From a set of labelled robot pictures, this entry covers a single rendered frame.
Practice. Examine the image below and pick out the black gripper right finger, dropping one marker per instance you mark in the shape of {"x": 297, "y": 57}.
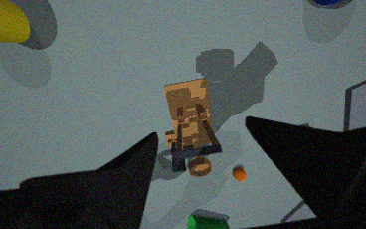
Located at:
{"x": 323, "y": 166}

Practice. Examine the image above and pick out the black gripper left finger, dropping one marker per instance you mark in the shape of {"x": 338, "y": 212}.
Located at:
{"x": 117, "y": 191}

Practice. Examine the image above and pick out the orange ball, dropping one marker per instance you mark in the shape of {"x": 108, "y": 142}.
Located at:
{"x": 239, "y": 174}

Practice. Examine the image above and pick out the blue mug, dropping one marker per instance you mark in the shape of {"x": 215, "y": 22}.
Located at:
{"x": 322, "y": 3}

